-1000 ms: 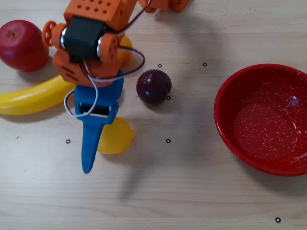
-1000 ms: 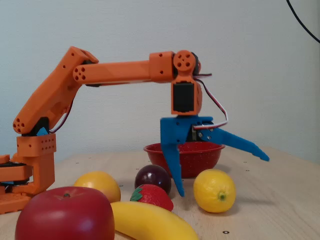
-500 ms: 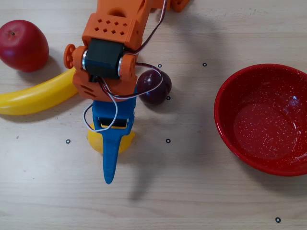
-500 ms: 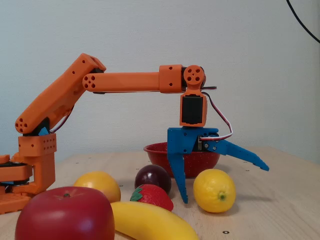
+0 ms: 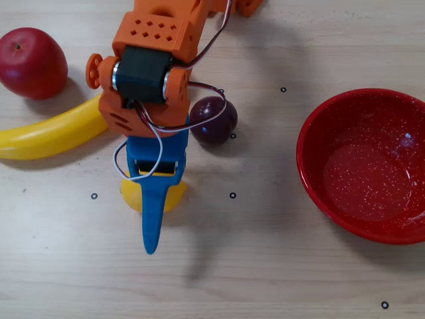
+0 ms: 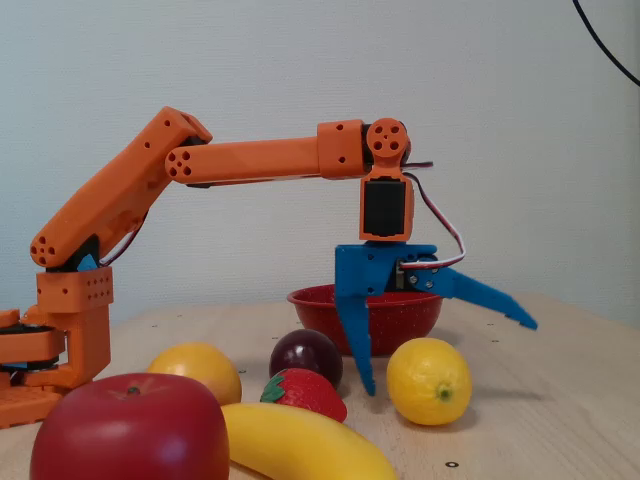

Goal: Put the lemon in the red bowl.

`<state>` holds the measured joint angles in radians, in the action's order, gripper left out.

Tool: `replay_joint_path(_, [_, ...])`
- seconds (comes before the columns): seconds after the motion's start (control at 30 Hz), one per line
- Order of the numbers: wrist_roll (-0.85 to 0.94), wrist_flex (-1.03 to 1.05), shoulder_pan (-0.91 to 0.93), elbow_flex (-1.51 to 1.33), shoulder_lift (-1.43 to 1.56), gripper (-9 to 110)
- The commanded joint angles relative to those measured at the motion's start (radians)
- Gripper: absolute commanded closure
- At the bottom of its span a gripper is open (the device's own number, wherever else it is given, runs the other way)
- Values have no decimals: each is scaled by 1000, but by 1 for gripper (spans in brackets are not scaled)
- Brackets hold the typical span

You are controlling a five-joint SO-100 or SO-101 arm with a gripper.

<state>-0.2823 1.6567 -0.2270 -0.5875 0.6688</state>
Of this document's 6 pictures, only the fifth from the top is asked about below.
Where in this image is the yellow toy lemon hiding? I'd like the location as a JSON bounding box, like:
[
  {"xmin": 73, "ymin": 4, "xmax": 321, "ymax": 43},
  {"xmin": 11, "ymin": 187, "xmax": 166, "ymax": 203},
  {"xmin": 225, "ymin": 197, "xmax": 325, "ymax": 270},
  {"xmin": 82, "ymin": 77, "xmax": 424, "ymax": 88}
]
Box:
[{"xmin": 120, "ymin": 169, "xmax": 189, "ymax": 214}]

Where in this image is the red toy apple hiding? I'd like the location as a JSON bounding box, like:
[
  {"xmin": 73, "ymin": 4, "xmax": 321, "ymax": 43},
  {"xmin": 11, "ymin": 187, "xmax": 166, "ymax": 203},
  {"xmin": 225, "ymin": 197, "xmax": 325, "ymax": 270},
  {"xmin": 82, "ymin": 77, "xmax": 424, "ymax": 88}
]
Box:
[{"xmin": 0, "ymin": 27, "xmax": 69, "ymax": 101}]

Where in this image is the red speckled bowl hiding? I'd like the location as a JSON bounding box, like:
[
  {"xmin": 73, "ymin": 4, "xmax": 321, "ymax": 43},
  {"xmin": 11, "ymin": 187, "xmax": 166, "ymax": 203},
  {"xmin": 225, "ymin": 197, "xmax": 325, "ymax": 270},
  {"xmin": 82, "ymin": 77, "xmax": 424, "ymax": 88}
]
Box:
[{"xmin": 296, "ymin": 88, "xmax": 425, "ymax": 246}]

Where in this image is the yellow toy banana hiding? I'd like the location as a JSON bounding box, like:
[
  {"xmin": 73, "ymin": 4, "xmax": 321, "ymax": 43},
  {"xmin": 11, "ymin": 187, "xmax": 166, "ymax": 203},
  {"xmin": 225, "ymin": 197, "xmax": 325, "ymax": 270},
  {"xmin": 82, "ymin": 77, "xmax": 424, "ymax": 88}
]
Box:
[{"xmin": 0, "ymin": 94, "xmax": 110, "ymax": 161}]

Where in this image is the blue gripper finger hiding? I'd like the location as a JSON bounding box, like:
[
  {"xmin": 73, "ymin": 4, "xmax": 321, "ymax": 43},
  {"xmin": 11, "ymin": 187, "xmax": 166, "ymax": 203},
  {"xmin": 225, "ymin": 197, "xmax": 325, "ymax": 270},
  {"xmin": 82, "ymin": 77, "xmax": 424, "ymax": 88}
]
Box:
[{"xmin": 126, "ymin": 156, "xmax": 186, "ymax": 256}]

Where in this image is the blue gripper body with motor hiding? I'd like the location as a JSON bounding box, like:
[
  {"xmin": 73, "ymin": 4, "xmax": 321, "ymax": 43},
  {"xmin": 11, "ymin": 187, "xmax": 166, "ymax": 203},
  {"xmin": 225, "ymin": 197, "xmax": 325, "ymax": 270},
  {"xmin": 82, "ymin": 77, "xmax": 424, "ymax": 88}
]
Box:
[{"xmin": 126, "ymin": 114, "xmax": 191, "ymax": 175}]

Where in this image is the red black white servo cable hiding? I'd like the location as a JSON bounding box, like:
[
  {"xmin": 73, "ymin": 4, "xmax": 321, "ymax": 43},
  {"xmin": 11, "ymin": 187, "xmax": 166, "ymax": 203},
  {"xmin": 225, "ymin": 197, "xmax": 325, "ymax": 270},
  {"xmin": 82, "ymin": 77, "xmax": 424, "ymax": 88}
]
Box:
[
  {"xmin": 113, "ymin": 80, "xmax": 228, "ymax": 182},
  {"xmin": 171, "ymin": 0, "xmax": 234, "ymax": 71}
]

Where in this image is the dark purple toy plum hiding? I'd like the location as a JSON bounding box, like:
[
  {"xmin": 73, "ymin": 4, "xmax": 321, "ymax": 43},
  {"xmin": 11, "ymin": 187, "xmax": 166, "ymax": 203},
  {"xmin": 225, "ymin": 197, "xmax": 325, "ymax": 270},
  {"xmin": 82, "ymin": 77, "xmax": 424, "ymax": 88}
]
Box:
[{"xmin": 188, "ymin": 96, "xmax": 239, "ymax": 147}]

